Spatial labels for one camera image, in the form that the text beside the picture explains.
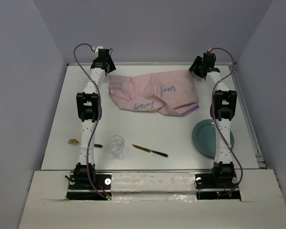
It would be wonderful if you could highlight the clear drinking glass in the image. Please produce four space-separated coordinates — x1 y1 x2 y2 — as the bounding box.
107 135 125 157

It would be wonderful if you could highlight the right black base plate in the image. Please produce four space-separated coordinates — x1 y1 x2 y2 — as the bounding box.
194 173 241 200

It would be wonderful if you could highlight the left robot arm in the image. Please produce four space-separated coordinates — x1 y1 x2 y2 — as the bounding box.
71 46 116 189

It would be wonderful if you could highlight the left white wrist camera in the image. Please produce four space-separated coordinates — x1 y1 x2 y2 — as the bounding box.
92 46 103 52

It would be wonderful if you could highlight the gold fork black handle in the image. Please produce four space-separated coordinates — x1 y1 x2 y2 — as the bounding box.
68 139 103 148

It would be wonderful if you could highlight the teal ceramic plate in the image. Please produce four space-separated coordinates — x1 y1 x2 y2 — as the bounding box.
192 119 234 164

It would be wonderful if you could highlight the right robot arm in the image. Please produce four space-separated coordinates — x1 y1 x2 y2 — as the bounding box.
189 50 237 190

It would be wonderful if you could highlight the pink cloth placemat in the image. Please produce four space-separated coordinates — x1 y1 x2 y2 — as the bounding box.
109 70 199 116

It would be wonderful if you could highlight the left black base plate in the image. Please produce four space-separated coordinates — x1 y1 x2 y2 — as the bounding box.
66 173 112 201

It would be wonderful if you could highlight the gold knife black handle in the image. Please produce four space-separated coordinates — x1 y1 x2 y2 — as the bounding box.
132 144 168 157

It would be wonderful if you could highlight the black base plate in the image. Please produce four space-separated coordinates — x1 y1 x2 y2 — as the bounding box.
66 173 112 201
194 173 241 200

